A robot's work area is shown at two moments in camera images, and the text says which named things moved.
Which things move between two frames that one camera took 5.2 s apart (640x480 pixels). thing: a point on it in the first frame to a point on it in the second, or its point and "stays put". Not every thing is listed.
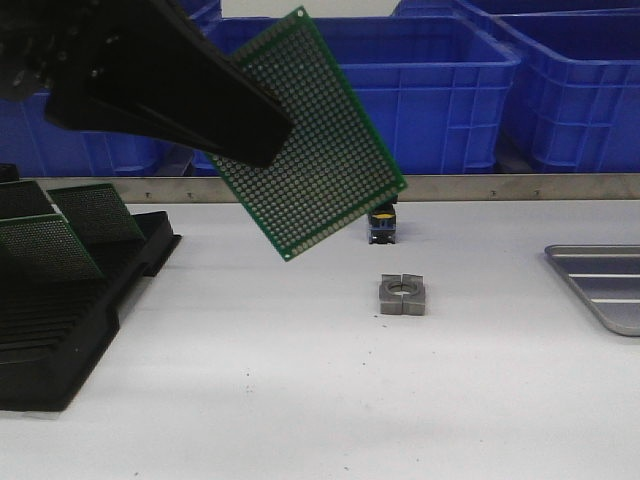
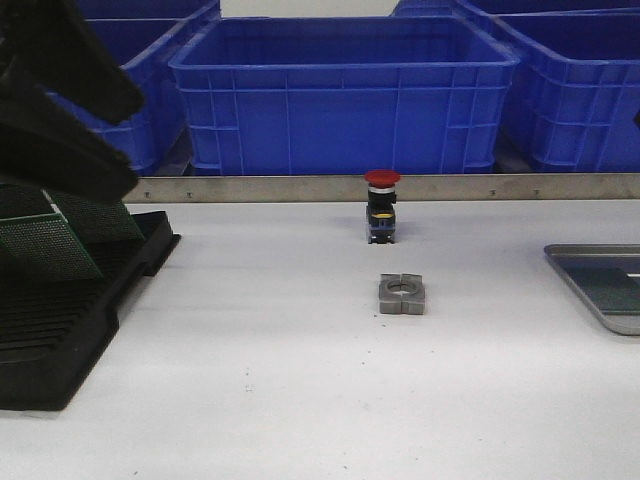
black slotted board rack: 53,330 stays put
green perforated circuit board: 335,167 to 613,289
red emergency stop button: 382,224 stays put
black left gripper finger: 164,68 to 54,43
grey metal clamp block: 402,294 stays put
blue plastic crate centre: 431,88 stays put
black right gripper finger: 79,113 to 46,146
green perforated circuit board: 24,198 stays put
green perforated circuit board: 44,248 stays put
